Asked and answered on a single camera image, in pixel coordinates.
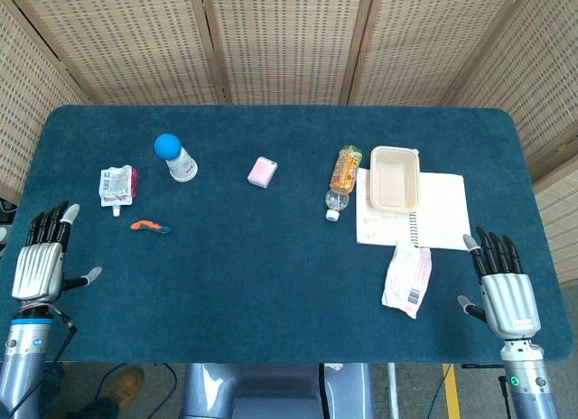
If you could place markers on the grey blue robot torso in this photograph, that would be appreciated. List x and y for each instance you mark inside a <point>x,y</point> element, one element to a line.
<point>271,392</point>

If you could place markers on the white plastic cup bottle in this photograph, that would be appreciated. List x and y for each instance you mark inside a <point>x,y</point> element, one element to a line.
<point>183,167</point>

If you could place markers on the pink white tissue pack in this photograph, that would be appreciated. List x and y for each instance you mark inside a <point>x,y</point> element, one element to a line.
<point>262,171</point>

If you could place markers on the white red spout pouch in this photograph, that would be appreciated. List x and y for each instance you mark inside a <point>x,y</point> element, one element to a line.
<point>116,184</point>

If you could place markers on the white table leg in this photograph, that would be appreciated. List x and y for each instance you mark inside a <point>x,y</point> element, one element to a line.
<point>393,392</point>

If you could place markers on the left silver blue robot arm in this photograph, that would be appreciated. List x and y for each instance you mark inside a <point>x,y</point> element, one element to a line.
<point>25,360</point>

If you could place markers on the brown leather shoe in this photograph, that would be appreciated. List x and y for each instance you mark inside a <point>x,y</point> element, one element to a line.
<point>125,385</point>

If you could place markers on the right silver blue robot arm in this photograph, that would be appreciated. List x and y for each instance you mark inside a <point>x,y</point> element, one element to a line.
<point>530,387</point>

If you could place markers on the white spiral notebook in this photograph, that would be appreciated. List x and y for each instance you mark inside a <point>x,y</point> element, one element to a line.
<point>442,211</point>

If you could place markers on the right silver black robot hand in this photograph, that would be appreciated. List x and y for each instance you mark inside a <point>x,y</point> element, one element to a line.
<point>510,301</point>

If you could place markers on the woven bamboo folding screen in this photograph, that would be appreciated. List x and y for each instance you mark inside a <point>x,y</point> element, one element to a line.
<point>289,40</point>

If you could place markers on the beige plastic food container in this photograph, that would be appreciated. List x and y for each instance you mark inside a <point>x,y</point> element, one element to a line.
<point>394,179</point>

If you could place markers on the blue table cloth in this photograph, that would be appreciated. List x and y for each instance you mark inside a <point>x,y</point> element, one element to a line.
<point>271,265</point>

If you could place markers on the clear bottle with orange label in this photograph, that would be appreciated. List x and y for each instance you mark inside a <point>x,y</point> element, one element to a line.
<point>345,175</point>

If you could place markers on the white pink crumpled bag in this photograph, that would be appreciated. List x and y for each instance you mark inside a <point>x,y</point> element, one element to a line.
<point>408,279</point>

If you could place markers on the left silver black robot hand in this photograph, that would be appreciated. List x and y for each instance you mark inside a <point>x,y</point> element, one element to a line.
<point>38,265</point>

